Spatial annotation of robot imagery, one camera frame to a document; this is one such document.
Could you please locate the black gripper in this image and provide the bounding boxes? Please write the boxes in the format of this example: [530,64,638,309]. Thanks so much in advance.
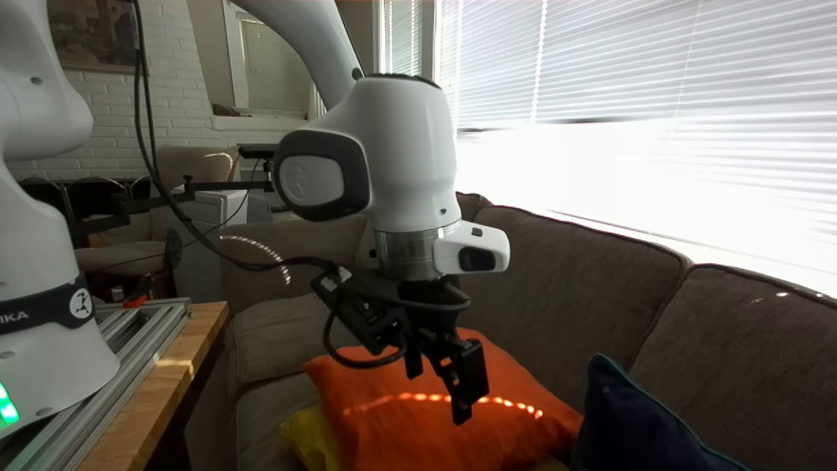
[374,278,491,427]

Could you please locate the orange pillow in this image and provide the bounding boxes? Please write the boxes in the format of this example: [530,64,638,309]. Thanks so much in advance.
[301,327,586,471]

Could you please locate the yellow pillow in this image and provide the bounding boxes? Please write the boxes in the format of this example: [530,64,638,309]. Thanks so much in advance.
[277,403,345,471]

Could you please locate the navy pillow with teal piping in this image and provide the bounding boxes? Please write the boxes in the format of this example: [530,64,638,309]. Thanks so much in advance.
[572,351,752,471]

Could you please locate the grey-brown fabric sofa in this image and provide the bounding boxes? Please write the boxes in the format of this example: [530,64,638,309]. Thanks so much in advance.
[186,191,837,471]

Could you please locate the wooden table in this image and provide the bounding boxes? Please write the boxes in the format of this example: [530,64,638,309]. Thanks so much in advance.
[76,297,233,471]

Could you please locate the beige armchair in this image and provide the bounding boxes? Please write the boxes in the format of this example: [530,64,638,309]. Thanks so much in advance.
[154,144,242,194]

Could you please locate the white window blinds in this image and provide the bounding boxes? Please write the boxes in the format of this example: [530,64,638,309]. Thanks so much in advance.
[433,0,837,296]

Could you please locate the framed wall picture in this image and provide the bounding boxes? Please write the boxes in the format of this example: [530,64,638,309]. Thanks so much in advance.
[47,0,143,72]

